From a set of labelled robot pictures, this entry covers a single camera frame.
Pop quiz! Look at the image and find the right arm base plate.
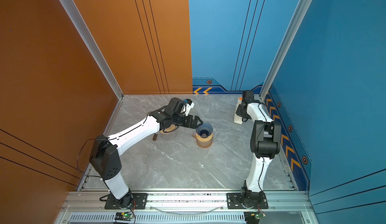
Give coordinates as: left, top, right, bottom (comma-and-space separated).
226, 192, 269, 210

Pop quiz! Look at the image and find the orange glass pitcher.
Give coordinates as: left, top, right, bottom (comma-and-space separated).
193, 133, 213, 148

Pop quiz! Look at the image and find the green circuit board left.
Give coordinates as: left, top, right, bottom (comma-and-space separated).
114, 212, 135, 224

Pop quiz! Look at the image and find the green circuit board right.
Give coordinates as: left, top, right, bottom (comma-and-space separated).
244, 212, 266, 224

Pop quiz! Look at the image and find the aluminium corner post right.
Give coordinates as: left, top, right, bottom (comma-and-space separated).
259, 0, 312, 100

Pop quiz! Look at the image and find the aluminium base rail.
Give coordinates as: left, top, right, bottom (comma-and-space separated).
56, 189, 318, 224

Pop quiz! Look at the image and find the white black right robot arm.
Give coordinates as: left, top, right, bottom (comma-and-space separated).
235, 90, 281, 209

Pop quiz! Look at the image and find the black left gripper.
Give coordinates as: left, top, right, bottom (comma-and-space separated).
172, 115, 204, 128

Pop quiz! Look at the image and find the blue glass ribbed dripper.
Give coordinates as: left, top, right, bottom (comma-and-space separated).
196, 122, 213, 138

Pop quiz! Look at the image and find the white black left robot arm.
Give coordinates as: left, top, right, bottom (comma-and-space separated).
89, 97, 204, 209

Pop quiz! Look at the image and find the aluminium corner post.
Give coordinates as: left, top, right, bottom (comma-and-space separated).
48, 0, 124, 99
259, 0, 312, 100

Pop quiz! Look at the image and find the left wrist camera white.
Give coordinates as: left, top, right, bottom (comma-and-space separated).
182, 99, 195, 116

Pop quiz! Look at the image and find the aluminium corner post left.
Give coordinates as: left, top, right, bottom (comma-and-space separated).
48, 0, 124, 99

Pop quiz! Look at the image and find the green circuit board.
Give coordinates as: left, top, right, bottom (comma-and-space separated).
244, 212, 266, 224
114, 212, 135, 224

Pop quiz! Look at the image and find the wooden dripper ring stand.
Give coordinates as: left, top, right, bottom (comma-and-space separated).
161, 124, 179, 133

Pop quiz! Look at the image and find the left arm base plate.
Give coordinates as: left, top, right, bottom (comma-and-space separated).
100, 192, 148, 210

